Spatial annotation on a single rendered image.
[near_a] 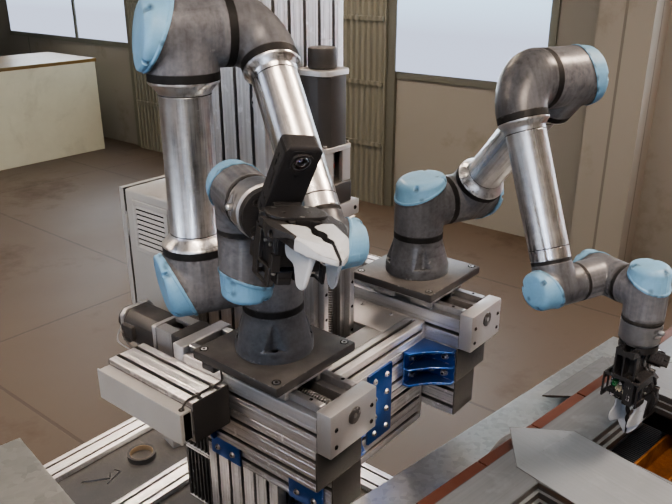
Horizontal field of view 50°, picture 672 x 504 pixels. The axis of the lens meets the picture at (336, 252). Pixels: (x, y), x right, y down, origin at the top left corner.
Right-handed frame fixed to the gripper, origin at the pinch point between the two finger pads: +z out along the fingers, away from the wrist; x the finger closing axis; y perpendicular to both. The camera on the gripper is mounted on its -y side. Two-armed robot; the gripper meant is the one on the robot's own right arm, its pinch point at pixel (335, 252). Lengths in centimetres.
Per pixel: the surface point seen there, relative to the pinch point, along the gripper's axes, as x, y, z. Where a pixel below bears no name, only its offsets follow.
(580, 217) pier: -292, 77, -252
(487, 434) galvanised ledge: -76, 68, -55
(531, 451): -62, 52, -28
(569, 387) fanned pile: -102, 60, -58
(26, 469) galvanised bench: 27, 45, -35
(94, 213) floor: -45, 142, -479
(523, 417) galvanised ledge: -88, 66, -57
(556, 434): -70, 51, -30
